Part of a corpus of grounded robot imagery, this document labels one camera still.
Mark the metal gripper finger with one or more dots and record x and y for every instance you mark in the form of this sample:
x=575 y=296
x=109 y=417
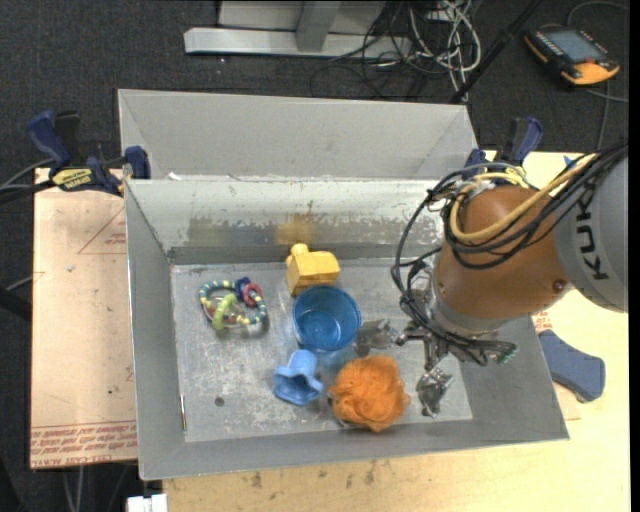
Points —
x=432 y=390
x=377 y=337

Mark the blue plastic cup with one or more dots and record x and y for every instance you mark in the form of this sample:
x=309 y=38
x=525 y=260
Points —
x=325 y=320

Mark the orange fluffy ball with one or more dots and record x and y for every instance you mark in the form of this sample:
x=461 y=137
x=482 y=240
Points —
x=370 y=392

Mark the light blue toy piece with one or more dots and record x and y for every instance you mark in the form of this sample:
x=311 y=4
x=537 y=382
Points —
x=297 y=382

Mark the yellow toy block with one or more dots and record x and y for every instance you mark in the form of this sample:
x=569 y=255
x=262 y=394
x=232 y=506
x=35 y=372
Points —
x=312 y=267

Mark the grey metal bin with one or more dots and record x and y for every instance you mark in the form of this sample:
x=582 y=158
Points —
x=240 y=360

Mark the brown cardboard board red print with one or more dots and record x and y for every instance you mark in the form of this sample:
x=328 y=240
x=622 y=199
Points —
x=80 y=320

